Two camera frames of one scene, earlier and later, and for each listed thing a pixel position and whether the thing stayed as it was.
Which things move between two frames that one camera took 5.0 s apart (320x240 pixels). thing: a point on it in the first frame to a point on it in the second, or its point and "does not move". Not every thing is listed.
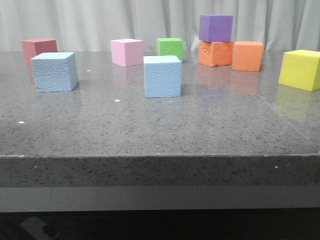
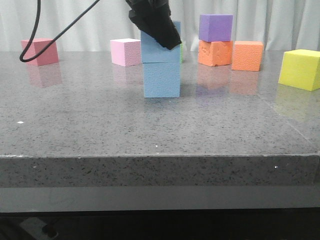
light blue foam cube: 162,76 does not move
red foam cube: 34,47 does not move
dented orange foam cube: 213,54 does not move
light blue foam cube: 55,71 to 153,51
